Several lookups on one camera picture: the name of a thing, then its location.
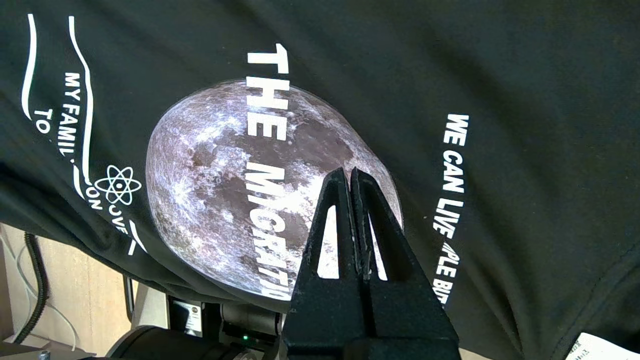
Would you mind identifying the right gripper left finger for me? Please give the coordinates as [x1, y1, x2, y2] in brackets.
[282, 167, 368, 351]

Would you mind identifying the black corrugated hose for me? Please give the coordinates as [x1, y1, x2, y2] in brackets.
[14, 232, 49, 345]

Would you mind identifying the black printed t-shirt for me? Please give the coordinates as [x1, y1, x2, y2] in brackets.
[0, 0, 640, 360]

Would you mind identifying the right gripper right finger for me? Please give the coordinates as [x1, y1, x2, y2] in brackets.
[351, 169, 460, 341]

